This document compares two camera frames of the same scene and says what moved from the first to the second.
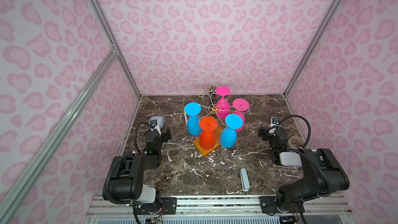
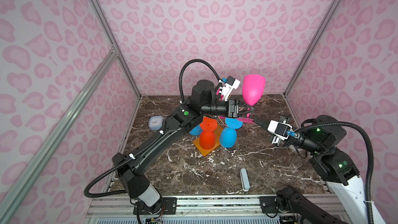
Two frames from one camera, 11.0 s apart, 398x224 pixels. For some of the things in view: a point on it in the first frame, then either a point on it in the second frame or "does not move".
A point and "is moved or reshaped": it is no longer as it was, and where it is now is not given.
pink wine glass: (240, 105) is moved or reshaped
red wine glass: (207, 139) does not move
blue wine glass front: (228, 135) does not move
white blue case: (244, 179) does not move
